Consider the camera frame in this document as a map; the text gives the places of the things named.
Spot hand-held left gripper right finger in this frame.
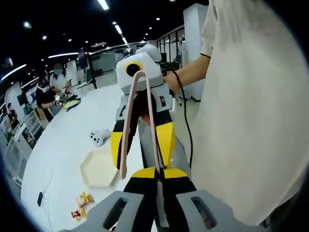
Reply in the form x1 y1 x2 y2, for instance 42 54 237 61
161 168 265 232

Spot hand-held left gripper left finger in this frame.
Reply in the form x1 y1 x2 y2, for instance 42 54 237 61
70 166 160 232

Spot pink food tongs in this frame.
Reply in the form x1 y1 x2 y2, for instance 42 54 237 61
120 70 165 181

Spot cream hexagonal container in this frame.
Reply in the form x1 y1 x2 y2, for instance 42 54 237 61
80 148 121 188

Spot yellow food candy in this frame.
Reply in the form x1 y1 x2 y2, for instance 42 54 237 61
76 192 95 206

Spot orange food candy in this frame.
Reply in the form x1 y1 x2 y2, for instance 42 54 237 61
79 205 88 222

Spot person's right hand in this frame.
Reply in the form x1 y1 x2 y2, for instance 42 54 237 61
163 71 185 99

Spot white handheld controller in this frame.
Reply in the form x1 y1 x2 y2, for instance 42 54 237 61
89 129 111 147

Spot yellow cloth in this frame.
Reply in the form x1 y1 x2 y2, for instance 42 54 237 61
64 98 82 113

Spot dark monitor on tripod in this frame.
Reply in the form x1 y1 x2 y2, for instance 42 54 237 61
77 47 98 90

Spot operator in beige shirt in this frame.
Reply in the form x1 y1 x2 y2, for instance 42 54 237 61
190 0 309 227

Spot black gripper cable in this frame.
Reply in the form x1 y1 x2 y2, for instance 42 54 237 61
172 71 194 170

